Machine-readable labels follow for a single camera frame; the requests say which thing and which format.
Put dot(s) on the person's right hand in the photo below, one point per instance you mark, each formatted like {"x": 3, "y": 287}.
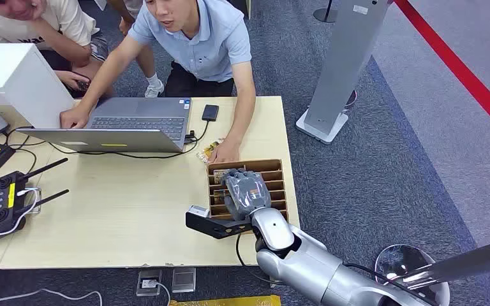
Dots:
{"x": 75, "y": 118}

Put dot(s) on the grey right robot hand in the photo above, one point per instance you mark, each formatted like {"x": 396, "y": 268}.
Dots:
{"x": 247, "y": 192}

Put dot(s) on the person's left hand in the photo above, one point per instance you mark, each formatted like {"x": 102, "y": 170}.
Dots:
{"x": 224, "y": 153}

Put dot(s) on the tan patterned card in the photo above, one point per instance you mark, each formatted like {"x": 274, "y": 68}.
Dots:
{"x": 220, "y": 175}

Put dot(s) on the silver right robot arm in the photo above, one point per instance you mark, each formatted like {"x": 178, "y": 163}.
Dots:
{"x": 308, "y": 266}

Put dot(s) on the wooden card organizer box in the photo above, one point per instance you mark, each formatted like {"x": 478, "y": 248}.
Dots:
{"x": 276, "y": 177}

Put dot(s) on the person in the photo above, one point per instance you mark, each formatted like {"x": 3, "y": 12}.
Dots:
{"x": 202, "y": 42}
{"x": 145, "y": 59}
{"x": 59, "y": 17}

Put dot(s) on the yellow snack wrapper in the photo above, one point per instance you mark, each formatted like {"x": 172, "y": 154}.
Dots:
{"x": 207, "y": 152}

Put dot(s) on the small black power bank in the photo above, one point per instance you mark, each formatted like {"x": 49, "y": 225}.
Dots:
{"x": 210, "y": 112}

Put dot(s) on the grey laptop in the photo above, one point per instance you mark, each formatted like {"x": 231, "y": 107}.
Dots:
{"x": 143, "y": 112}

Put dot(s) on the white box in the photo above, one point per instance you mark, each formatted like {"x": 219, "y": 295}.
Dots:
{"x": 12, "y": 80}

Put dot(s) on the closed floor socket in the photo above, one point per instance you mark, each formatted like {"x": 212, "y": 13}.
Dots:
{"x": 183, "y": 279}

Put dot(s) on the yellow plastic sheet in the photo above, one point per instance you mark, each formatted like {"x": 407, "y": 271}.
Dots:
{"x": 228, "y": 301}

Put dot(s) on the black remote controller with antennas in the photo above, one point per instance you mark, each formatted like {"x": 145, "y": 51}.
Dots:
{"x": 0, "y": 202}

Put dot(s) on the floor socket with plug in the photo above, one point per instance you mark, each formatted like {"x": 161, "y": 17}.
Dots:
{"x": 148, "y": 282}

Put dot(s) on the grey kiosk stand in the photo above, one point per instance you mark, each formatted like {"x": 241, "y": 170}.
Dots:
{"x": 346, "y": 63}

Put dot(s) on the black stanchion base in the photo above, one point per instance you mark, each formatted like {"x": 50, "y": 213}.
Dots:
{"x": 324, "y": 14}

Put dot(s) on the chrome stanchion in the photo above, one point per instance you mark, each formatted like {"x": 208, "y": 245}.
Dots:
{"x": 460, "y": 262}

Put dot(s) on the red barrier belt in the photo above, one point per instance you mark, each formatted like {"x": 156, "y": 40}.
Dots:
{"x": 460, "y": 72}

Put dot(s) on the black camera bracket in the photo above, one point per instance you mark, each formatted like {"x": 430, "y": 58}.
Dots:
{"x": 215, "y": 226}

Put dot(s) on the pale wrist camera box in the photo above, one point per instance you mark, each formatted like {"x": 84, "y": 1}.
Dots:
{"x": 198, "y": 211}

